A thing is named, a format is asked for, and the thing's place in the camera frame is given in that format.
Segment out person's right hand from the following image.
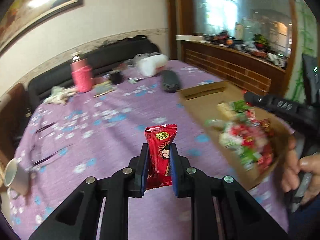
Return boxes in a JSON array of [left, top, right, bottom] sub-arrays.
[[280, 134, 320, 205]]

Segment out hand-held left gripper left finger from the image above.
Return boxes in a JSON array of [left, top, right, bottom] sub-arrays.
[[28, 142, 150, 240]]

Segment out wooden brick-pattern counter partition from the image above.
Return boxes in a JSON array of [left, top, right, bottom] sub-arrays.
[[166, 0, 300, 98]]

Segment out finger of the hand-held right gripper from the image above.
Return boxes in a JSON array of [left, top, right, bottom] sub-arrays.
[[244, 91, 304, 120]]

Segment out grey flat pouch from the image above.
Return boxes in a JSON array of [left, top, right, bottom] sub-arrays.
[[92, 81, 117, 98]]

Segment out long white box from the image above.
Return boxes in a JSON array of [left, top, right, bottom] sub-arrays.
[[176, 35, 204, 41]]

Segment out bamboo print glass panel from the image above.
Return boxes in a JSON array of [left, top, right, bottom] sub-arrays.
[[285, 0, 320, 100]]

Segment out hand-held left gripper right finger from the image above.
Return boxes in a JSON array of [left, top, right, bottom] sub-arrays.
[[170, 144, 288, 240]]

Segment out white plastic jar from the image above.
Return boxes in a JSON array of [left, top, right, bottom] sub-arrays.
[[139, 54, 168, 77]]

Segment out cardboard box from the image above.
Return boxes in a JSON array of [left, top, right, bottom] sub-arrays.
[[177, 80, 295, 190]]

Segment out black glasses case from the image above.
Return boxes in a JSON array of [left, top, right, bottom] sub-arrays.
[[160, 70, 182, 93]]

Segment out brown armchair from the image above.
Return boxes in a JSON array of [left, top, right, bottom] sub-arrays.
[[0, 82, 32, 165]]

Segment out black bag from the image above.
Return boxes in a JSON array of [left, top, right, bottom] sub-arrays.
[[120, 35, 148, 42]]

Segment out pile of snack packets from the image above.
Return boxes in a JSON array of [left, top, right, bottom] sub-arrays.
[[205, 100, 274, 172]]

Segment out black sofa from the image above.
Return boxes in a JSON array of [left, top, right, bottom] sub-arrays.
[[26, 35, 160, 105]]

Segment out person's right forearm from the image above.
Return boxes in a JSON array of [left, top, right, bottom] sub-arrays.
[[287, 195, 320, 240]]

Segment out white crumpled cloth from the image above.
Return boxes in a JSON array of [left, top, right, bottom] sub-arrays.
[[43, 85, 75, 105]]

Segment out clutter of small counter items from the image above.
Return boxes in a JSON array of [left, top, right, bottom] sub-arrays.
[[195, 31, 288, 68]]

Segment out purple floral tablecloth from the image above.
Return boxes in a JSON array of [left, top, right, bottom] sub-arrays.
[[5, 59, 295, 240]]

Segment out pink thermos bottle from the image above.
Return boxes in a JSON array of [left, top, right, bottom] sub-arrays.
[[70, 52, 93, 93]]

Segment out framed horse painting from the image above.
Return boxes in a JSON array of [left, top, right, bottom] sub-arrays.
[[0, 0, 84, 53]]

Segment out red girl-print snack packet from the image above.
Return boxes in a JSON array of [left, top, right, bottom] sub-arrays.
[[144, 124, 178, 190]]

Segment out yellow cracker bar packet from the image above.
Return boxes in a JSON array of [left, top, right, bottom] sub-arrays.
[[217, 102, 237, 119]]

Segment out white mug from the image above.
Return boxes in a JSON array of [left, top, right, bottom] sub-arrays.
[[4, 158, 31, 195]]

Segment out dark-framed eyeglasses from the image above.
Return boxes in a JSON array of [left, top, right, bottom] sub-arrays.
[[29, 121, 73, 167]]

